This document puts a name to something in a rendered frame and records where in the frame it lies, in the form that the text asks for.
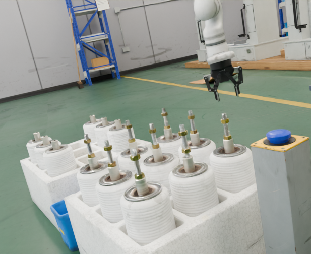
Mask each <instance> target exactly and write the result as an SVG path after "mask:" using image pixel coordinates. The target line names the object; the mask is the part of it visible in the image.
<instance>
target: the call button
mask: <svg viewBox="0 0 311 254"><path fill-rule="evenodd" d="M266 136H267V139H268V140H269V141H270V143H274V144H280V143H285V142H288V141H289V138H290V137H291V131H289V130H285V129H278V130H272V131H269V132H268V133H267V134H266Z"/></svg>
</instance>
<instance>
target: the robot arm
mask: <svg viewBox="0 0 311 254"><path fill-rule="evenodd" d="M194 11H195V15H196V17H197V18H198V19H199V20H202V21H205V29H204V31H203V36H204V41H205V45H206V51H207V56H208V59H207V62H208V64H209V65H210V69H211V72H210V74H208V75H204V76H203V77H204V80H205V83H206V86H207V88H208V91H209V92H214V95H215V99H216V100H218V101H220V99H219V94H218V91H217V89H218V86H219V83H222V82H224V81H229V80H231V81H232V83H233V84H234V88H235V93H236V96H239V94H240V90H239V85H240V84H241V83H243V74H242V67H241V66H237V67H233V66H232V63H231V58H234V57H235V54H234V52H233V51H229V49H228V45H227V43H226V39H225V34H224V30H223V10H222V4H221V2H220V0H195V2H194ZM234 70H235V71H236V72H237V73H238V81H236V80H235V79H234V78H233V76H232V74H233V72H234ZM210 77H212V78H213V79H215V81H214V86H213V88H212V87H211V86H210V84H209V80H210Z"/></svg>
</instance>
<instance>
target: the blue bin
mask: <svg viewBox="0 0 311 254"><path fill-rule="evenodd" d="M50 209H51V211H52V212H53V214H54V216H55V219H56V222H57V225H58V228H59V230H60V233H61V236H62V238H63V241H64V243H65V244H66V245H67V247H68V248H69V249H70V251H72V252H74V251H77V250H79V248H78V245H77V241H76V238H75V235H74V231H73V228H72V224H71V221H70V218H69V214H68V211H67V208H66V204H65V201H64V199H63V200H61V201H59V202H56V203H54V204H52V205H51V206H50Z"/></svg>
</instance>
